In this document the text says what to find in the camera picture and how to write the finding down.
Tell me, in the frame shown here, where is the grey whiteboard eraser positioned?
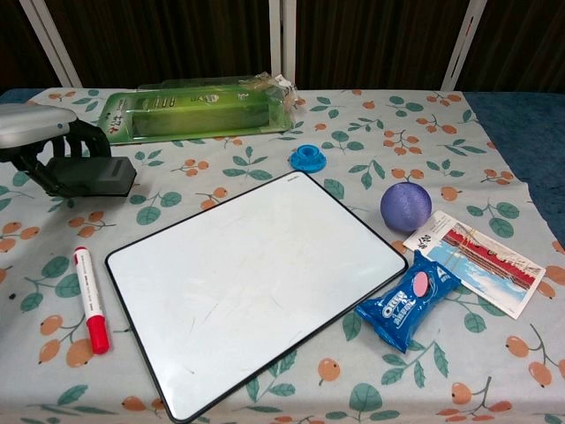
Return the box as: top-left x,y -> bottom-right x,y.
44,156 -> 138,199

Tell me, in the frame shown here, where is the postcard with red wall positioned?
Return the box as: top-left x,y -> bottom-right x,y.
403,210 -> 547,320

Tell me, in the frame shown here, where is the white dry-erase board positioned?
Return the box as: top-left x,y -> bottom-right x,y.
104,170 -> 409,423

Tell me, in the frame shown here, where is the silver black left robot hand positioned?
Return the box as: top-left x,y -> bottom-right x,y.
0,102 -> 111,198

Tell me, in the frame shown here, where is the red white marker pen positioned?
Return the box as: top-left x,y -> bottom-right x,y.
72,246 -> 110,355

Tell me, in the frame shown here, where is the floral patterned tablecloth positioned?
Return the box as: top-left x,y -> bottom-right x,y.
0,87 -> 565,424

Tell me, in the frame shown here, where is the blue plastic ring part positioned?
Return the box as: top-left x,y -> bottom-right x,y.
289,145 -> 328,175

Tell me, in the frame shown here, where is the green plastic blister package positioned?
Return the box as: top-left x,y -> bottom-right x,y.
89,79 -> 297,146

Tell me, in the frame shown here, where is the white metal frame post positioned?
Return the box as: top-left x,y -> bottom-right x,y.
268,0 -> 298,87
440,0 -> 488,93
19,0 -> 83,88

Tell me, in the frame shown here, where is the blue Oreo cookie packet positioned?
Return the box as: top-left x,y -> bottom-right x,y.
354,249 -> 462,354

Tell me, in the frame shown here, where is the purple glitter ball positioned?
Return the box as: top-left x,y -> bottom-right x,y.
380,181 -> 432,233

